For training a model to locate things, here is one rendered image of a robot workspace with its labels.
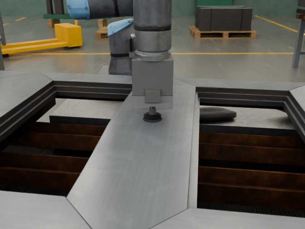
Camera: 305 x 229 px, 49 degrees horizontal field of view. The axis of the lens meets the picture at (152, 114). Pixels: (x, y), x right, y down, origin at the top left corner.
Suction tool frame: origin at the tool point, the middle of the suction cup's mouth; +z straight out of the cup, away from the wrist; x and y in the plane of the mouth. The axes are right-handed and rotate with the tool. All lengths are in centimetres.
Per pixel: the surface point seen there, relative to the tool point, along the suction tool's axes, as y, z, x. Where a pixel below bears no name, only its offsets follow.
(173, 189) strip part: 3.1, -0.2, -24.8
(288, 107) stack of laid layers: 37.6, 3.1, 17.2
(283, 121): 47, 18, 41
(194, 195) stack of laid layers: 6.7, 2.9, -22.2
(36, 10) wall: -349, 75, 1001
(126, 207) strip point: -3.8, -0.1, -29.0
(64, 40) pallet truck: -147, 74, 507
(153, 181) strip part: 0.0, -0.2, -22.9
